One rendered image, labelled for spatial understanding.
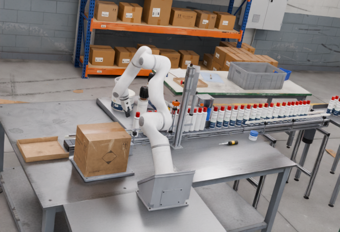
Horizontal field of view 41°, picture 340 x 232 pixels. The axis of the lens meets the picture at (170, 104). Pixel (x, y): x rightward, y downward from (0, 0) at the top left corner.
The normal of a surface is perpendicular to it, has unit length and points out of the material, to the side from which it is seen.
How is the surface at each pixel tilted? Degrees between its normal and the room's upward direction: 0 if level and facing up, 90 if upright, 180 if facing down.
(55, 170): 0
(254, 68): 90
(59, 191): 0
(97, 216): 0
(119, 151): 90
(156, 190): 90
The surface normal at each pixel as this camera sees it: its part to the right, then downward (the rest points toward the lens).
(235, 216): 0.16, -0.92
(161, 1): 0.37, 0.39
